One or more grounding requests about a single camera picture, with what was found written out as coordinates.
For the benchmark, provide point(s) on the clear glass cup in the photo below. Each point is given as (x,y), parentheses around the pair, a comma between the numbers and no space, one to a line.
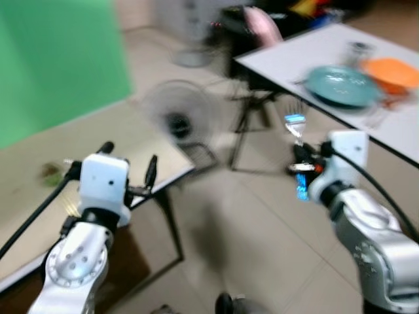
(359,53)

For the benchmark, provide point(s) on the beige table with black frame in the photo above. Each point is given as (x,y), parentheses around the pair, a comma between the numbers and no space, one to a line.
(26,196)

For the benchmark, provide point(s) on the silver fork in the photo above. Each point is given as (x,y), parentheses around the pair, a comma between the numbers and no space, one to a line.
(378,118)

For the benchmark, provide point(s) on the teal plate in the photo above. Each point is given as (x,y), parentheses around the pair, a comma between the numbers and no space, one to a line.
(342,86)

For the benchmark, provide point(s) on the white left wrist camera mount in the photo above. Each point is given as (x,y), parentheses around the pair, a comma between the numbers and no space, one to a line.
(103,183)

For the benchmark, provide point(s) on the small green scrap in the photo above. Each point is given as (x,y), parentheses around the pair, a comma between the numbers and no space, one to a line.
(50,174)

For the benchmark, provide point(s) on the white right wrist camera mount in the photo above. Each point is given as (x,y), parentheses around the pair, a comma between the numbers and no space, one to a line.
(348,157)

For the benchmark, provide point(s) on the black chair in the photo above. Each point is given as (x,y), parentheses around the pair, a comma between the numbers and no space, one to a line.
(237,29)

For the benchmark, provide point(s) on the green screen panel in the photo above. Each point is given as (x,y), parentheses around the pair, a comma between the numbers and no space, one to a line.
(55,65)

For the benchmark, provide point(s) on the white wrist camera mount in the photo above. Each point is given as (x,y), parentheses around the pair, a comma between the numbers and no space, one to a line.
(348,157)
(103,183)

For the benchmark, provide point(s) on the grey floor fan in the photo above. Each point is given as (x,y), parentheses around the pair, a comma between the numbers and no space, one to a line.
(178,118)

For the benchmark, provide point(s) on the orange bowl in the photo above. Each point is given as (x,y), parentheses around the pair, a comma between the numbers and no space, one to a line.
(394,73)

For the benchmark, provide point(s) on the white table with black legs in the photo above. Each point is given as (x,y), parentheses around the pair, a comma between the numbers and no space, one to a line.
(308,55)

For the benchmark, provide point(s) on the white pedestal appliance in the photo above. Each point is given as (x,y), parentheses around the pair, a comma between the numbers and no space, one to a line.
(191,39)

